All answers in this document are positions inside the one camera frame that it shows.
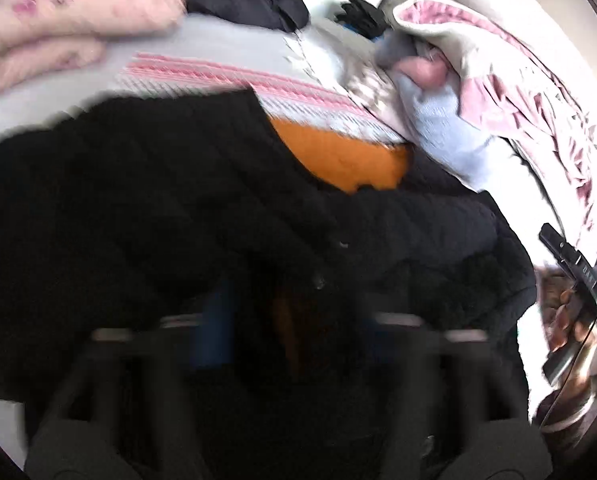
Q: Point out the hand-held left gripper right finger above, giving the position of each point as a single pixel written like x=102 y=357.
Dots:
x=408 y=360

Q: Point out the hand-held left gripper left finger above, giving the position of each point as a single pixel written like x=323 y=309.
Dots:
x=214 y=330

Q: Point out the black knitted cardigan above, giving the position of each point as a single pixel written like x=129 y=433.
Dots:
x=153 y=200

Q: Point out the person's right forearm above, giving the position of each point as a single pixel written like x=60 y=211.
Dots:
x=563 y=410

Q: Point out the person's right hand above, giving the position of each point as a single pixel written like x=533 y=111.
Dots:
x=560 y=320

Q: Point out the pink and white quilt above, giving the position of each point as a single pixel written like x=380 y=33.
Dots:
x=503 y=90

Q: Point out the light blue cloth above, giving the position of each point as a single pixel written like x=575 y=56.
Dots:
x=443 y=125

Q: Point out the patterned striped blanket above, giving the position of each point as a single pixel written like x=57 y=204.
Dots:
x=203 y=45

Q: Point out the black gloves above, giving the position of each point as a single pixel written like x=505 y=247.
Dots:
x=361 y=12

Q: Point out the pink floral folded quilt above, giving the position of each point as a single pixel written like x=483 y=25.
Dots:
x=78 y=10

